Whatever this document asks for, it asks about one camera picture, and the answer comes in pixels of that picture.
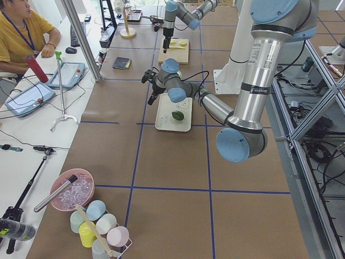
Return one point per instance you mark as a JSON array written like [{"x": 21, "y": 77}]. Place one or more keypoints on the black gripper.
[
  {"x": 167, "y": 32},
  {"x": 156, "y": 87}
]

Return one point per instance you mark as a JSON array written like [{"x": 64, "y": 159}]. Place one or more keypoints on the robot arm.
[
  {"x": 275, "y": 23},
  {"x": 175, "y": 10}
]

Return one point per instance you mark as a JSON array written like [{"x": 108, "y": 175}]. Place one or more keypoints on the steel tube in bowl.
[{"x": 60, "y": 189}]

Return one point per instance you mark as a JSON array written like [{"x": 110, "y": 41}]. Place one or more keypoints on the pink bowl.
[{"x": 80, "y": 192}]

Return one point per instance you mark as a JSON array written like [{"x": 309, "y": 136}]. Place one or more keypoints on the yellow plastic knife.
[{"x": 177, "y": 47}]

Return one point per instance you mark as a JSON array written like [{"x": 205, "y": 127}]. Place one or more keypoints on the metal scoop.
[{"x": 154, "y": 19}]

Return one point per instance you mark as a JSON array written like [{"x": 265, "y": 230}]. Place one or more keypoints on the wooden cutting board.
[{"x": 181, "y": 56}]

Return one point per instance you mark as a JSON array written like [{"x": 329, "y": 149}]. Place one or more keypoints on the cream bear serving tray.
[{"x": 164, "y": 120}]

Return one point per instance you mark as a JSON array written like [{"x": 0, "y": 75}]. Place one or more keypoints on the green avocado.
[{"x": 177, "y": 115}]

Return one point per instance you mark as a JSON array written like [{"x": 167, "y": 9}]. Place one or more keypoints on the black tray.
[{"x": 134, "y": 16}]

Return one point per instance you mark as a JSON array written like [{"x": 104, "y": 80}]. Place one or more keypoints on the wooden mug tree stand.
[{"x": 127, "y": 32}]

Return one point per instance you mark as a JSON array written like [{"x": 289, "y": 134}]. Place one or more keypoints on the folded grey yellow cloth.
[{"x": 122, "y": 63}]

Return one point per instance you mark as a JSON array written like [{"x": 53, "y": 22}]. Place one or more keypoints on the far teach pendant tablet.
[{"x": 71, "y": 73}]

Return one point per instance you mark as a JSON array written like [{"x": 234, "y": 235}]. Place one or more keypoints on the teach pendant tablet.
[
  {"x": 30, "y": 99},
  {"x": 71, "y": 73}
]

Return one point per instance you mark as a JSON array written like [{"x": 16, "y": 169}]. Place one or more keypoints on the black computer mouse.
[{"x": 71, "y": 50}]

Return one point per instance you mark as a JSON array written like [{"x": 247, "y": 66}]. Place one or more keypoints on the metal stand with green clip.
[{"x": 64, "y": 115}]

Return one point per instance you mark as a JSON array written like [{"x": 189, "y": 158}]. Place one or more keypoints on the red bottle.
[{"x": 35, "y": 67}]

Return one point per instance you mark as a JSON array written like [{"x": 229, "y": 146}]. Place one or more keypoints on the near teach pendant tablet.
[{"x": 30, "y": 99}]

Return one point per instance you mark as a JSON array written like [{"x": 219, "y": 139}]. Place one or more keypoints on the blue cup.
[{"x": 95, "y": 210}]

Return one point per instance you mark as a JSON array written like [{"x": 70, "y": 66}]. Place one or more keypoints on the white cup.
[{"x": 106, "y": 223}]

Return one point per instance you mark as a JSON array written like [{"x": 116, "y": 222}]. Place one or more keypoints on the person in yellow shirt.
[{"x": 24, "y": 33}]

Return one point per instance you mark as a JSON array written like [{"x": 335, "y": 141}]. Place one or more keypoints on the pink cup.
[{"x": 118, "y": 236}]

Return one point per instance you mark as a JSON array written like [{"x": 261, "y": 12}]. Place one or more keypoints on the mint green cup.
[{"x": 76, "y": 220}]

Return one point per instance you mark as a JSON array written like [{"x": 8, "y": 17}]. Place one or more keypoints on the smart watch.
[{"x": 7, "y": 147}]

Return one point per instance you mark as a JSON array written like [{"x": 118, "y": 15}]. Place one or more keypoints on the yellow cup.
[{"x": 86, "y": 235}]

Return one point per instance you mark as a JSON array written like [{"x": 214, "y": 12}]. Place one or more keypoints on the grey cup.
[{"x": 98, "y": 251}]

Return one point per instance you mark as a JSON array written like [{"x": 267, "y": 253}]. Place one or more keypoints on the black tripod stick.
[{"x": 15, "y": 213}]

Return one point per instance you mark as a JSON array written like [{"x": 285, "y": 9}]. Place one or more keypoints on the aluminium frame post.
[{"x": 85, "y": 47}]

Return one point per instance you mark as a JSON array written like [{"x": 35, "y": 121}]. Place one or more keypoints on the wooden cup rack handle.
[{"x": 110, "y": 252}]

